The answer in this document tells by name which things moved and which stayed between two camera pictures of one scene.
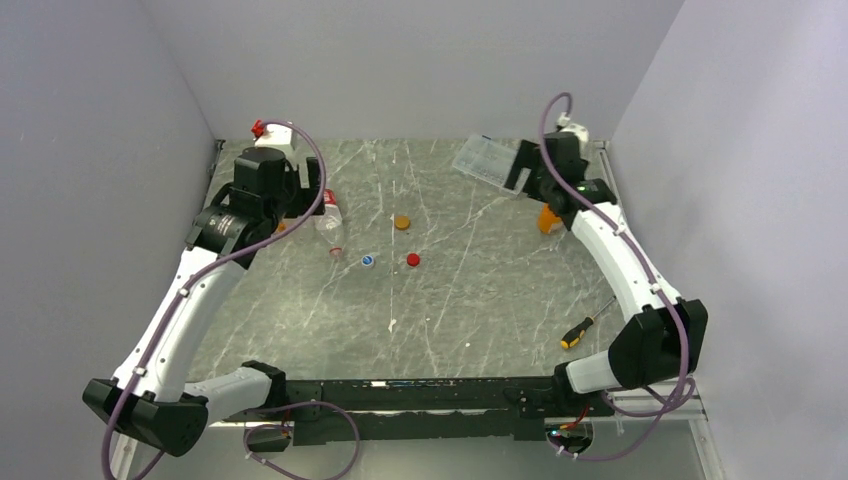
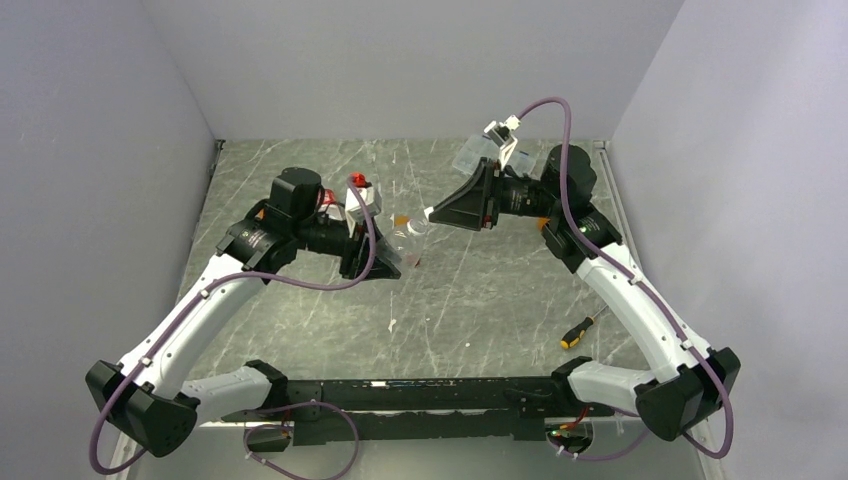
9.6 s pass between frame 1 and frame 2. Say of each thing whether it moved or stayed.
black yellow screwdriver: stayed
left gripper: moved
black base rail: stayed
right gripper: moved
